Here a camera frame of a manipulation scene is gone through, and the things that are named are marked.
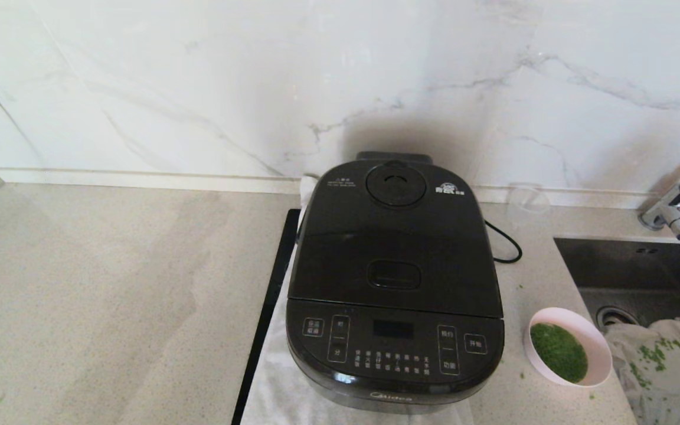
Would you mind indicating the clear plastic measuring cup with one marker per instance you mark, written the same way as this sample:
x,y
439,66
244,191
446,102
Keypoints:
x,y
528,200

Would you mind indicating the black rice cooker lid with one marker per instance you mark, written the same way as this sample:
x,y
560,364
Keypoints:
x,y
393,236

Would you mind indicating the white crumpled cloth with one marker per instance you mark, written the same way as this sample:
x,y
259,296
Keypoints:
x,y
670,378

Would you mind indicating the chrome faucet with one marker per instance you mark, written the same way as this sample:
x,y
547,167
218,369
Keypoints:
x,y
679,215

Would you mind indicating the pink bowl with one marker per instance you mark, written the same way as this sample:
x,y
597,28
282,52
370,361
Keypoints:
x,y
598,348

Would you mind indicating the steel sink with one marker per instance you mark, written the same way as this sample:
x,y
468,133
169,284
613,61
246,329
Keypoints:
x,y
623,265

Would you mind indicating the chopped green onion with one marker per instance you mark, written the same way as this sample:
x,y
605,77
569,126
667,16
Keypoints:
x,y
558,351

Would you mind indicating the white towel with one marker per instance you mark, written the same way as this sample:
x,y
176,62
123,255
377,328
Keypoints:
x,y
275,392

